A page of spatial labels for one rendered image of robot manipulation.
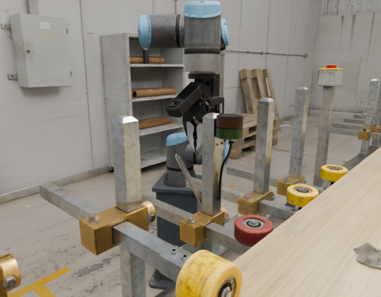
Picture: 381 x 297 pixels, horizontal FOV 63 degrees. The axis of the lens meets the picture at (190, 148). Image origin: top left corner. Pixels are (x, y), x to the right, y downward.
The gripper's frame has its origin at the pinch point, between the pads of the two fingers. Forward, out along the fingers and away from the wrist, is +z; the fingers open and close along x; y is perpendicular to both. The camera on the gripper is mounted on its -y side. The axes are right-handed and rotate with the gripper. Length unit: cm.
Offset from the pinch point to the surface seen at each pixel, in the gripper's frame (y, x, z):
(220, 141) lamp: -2.7, -9.8, -4.6
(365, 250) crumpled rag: -3.1, -42.8, 10.0
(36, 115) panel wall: 63, 258, 24
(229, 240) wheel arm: -8.6, -17.3, 15.7
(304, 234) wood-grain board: -3.4, -31.7, 11.0
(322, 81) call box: 69, -6, -16
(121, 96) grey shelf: 141, 228, 9
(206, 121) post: -4.9, -7.3, -9.4
